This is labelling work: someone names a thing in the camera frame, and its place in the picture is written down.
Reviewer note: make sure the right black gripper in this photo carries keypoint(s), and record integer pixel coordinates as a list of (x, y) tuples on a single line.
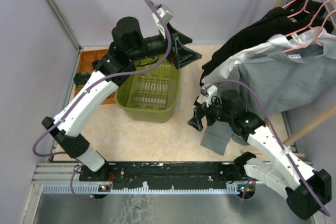
[(200, 112)]

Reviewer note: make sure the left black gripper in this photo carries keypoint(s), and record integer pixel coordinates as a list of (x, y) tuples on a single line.
[(184, 55)]

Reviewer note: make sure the grey shirt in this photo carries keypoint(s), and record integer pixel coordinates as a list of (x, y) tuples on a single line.
[(284, 81)]

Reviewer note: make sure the pink hanger of grey shirt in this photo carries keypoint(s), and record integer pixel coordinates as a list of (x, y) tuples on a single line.
[(318, 32)]

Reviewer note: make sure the white shirt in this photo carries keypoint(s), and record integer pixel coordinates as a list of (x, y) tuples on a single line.
[(275, 43)]

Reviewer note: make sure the pink hanger of white shirt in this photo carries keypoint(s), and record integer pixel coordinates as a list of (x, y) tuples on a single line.
[(302, 20)]

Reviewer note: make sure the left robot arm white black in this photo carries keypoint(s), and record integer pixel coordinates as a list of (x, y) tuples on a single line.
[(129, 54)]

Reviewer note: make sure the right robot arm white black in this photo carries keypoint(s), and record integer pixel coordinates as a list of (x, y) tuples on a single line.
[(305, 189)]

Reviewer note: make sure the black shirt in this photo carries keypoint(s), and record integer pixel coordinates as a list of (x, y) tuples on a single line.
[(257, 33)]

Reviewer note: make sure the green plastic basket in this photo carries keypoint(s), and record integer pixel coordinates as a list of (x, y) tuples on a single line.
[(150, 96)]

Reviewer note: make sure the wooden clothes rack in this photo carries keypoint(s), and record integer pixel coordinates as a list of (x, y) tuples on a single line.
[(307, 127)]

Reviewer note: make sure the orange wooden compartment tray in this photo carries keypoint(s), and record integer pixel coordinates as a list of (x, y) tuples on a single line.
[(87, 57)]

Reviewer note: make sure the rolled dark sock green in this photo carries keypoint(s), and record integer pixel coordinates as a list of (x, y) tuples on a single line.
[(81, 78)]

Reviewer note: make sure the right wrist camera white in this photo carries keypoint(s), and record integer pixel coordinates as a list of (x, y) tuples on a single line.
[(206, 93)]

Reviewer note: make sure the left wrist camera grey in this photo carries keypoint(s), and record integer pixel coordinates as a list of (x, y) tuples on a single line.
[(165, 13)]

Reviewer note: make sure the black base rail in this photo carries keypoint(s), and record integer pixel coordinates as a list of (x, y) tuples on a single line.
[(166, 175)]

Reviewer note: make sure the white cable duct strip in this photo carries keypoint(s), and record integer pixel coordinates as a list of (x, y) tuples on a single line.
[(97, 189)]

